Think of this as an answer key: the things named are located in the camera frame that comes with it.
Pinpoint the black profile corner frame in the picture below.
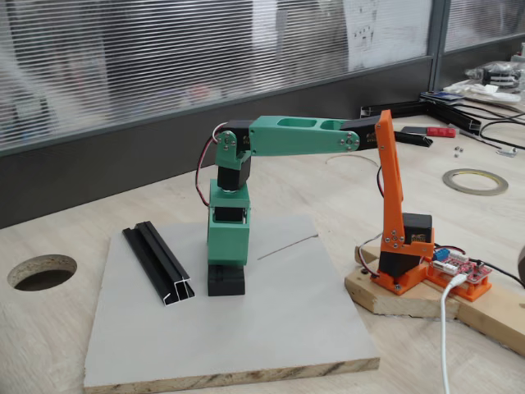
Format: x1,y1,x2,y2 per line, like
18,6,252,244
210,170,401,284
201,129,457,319
359,99,483,136

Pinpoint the black slotted holder block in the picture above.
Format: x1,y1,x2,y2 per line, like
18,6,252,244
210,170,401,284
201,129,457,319
207,263,247,297

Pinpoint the gripper servo wire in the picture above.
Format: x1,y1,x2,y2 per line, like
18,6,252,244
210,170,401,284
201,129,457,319
195,121,229,207

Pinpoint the printed paper sheet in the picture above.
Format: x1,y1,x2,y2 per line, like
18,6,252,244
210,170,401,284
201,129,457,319
343,0,432,71

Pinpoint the flat tape roll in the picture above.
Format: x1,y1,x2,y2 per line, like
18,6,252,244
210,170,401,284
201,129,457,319
441,167,509,197

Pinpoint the angled light wooden plank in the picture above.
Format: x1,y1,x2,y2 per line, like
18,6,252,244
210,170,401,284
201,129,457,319
426,282,525,358

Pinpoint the light wooden base block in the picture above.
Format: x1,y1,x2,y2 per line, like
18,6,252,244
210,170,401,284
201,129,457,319
344,245,460,319

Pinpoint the white usb cable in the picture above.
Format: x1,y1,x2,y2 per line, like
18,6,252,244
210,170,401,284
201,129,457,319
439,273,468,394

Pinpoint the base servo wire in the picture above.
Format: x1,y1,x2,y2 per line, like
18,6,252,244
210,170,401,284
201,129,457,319
354,232,389,285

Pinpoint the white paper pile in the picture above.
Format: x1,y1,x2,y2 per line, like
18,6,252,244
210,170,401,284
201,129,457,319
442,80,525,104

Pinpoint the grey wooden board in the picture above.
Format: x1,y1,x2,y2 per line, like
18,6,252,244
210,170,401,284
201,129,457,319
83,215,381,389

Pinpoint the red controller board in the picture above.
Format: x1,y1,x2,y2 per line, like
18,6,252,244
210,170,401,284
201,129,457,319
428,245,489,285

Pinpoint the short black profile piece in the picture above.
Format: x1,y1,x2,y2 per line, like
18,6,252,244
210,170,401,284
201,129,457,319
392,130,434,149

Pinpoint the black and white gadget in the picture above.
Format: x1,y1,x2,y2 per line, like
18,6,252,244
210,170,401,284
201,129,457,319
465,61,525,88

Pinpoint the black aluminium profile rail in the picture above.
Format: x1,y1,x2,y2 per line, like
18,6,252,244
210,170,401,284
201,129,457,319
121,221,197,308

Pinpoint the red handled tool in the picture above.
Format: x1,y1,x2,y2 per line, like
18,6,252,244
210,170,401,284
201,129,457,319
426,126,459,139

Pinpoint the black cable loop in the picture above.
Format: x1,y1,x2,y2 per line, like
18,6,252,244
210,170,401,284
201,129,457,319
478,110,525,151

